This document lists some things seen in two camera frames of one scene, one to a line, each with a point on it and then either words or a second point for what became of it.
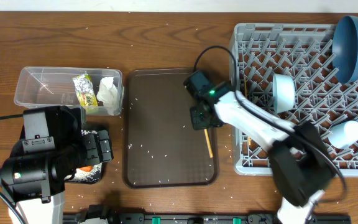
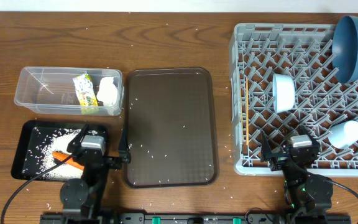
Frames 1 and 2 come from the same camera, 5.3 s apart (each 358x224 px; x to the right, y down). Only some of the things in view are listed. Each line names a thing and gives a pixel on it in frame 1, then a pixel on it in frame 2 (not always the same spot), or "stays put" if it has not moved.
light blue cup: [344, 135] stays put
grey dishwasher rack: [289, 70] stays put
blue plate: [352, 48] stays put
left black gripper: [98, 154] → [115, 164]
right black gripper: [196, 121] → [279, 158]
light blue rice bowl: [283, 92] stays put
